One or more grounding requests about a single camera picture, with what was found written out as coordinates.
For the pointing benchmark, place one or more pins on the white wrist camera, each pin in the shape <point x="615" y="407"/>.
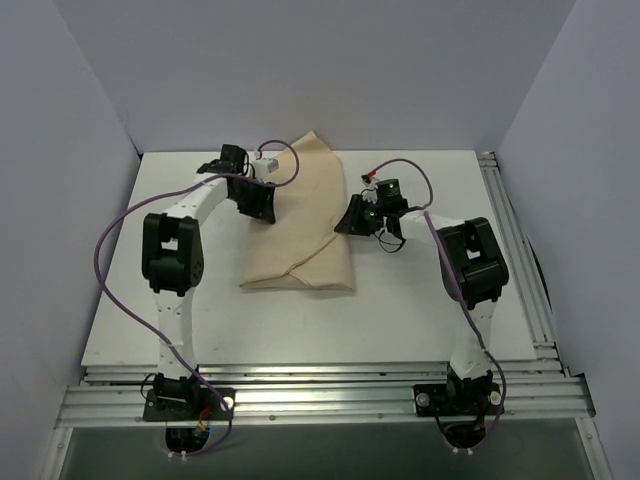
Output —
<point x="369" y="192"/>
<point x="262" y="168"/>

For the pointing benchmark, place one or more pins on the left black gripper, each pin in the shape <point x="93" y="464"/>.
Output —
<point x="255" y="201"/>

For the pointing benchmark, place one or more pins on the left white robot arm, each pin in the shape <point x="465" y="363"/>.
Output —
<point x="173" y="257"/>

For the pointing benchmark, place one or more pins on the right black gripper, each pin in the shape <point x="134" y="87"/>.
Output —
<point x="360" y="218"/>

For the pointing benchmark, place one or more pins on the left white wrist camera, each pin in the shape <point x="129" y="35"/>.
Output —
<point x="262" y="168"/>

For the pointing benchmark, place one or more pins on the right side aluminium rail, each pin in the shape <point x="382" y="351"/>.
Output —
<point x="524" y="270"/>

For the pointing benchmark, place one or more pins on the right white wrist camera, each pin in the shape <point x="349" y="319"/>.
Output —
<point x="369" y="192"/>

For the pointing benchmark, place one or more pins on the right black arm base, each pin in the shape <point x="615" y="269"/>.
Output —
<point x="458" y="398"/>

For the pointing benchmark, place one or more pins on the aluminium rail frame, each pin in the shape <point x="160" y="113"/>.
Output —
<point x="308" y="394"/>

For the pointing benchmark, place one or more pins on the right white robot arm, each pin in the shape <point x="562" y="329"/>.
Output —
<point x="473" y="269"/>

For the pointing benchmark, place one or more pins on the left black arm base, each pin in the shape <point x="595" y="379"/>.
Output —
<point x="165" y="409"/>

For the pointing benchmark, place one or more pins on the beige cloth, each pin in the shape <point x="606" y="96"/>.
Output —
<point x="302" y="250"/>

